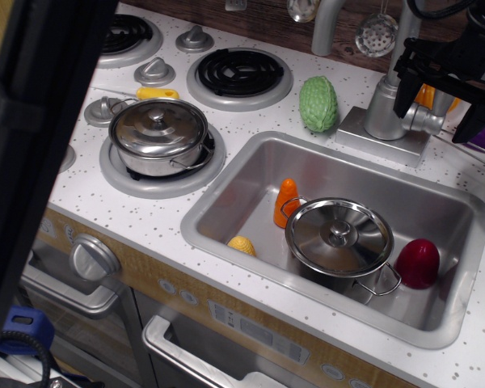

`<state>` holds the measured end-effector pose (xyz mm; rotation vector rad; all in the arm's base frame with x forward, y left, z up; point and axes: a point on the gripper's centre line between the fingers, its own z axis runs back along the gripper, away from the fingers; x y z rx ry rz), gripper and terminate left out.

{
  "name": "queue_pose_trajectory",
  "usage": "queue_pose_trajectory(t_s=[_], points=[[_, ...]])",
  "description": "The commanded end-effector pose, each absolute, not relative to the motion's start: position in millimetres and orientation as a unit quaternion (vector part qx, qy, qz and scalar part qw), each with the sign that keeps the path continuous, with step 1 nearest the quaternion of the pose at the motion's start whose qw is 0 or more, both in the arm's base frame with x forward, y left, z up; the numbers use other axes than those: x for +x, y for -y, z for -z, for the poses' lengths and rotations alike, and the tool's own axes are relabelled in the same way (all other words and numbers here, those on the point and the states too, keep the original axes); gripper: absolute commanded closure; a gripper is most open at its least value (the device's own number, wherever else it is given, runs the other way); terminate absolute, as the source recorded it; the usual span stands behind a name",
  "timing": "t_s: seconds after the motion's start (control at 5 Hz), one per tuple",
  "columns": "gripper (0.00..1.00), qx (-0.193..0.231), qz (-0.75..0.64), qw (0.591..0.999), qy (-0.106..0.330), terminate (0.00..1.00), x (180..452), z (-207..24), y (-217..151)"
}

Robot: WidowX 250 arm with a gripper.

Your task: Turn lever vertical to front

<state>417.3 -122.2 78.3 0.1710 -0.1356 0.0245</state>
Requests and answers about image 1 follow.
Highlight silver stove knob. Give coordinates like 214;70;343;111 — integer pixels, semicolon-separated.
175;25;214;53
84;96;127;128
58;145;76;174
133;57;175;87

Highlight hanging clear ladle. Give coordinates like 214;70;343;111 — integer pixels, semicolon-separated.
286;0;320;23

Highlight silver stove knob middle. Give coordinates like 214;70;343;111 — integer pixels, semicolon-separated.
133;57;175;87

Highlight steel pot in sink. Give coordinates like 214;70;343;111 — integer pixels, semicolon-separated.
285;196;402;304

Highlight steel pot on stove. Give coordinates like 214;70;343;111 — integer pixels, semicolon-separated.
108;98;213;177

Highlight red toy egg-shaped fruit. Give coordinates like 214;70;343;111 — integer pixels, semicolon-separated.
394;238;440;289

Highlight grey dishwasher control panel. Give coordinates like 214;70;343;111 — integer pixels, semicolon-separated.
207;299;310;365

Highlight silver stove knob back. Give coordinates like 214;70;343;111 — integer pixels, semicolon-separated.
175;25;214;53

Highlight silver toy sink basin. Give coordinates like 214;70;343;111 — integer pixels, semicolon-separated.
181;132;485;349

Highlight yellow toy handle piece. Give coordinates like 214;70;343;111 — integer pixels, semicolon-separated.
135;86;180;99

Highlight silver round oven knob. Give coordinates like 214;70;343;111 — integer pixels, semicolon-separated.
69;234;120;282

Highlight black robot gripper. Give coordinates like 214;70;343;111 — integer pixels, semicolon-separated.
394;36;485;144

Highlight back left stove burner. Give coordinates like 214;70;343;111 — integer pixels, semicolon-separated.
97;14;163;69

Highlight black braided cable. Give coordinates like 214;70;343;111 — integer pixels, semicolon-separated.
0;330;53;388

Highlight silver dishwasher door handle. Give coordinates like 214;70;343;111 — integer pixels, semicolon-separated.
142;315;284;388

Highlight orange toy pumpkin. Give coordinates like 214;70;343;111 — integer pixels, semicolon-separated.
415;84;461;112

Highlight yellow toy corn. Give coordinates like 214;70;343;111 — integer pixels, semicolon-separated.
227;235;256;257

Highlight silver toy faucet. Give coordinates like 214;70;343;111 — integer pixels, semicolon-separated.
335;1;430;167

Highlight silver faucet lever handle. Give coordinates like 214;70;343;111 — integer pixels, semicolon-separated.
402;89;456;134

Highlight back right stove burner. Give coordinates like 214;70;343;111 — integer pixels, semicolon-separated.
186;48;293;112

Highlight silver stove knob far left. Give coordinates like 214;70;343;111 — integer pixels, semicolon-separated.
58;145;76;174

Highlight silver oven door handle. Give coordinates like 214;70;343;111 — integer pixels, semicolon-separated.
21;248;120;319

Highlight stove burner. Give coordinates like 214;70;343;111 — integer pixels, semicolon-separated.
99;124;226;200
186;48;293;112
97;14;163;69

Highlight orange toy carrot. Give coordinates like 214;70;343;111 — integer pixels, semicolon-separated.
273;178;300;228

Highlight front left stove burner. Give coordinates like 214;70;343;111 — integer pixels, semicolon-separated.
99;124;226;200

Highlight silver stove knob front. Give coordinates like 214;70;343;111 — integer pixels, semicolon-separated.
84;96;127;128

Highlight black foreground robot arm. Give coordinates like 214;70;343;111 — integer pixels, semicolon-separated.
0;1;116;335

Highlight green bumpy toy vegetable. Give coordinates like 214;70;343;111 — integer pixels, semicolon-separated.
299;76;339;133

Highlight blue plastic clamp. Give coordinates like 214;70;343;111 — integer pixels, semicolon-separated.
0;306;55;356

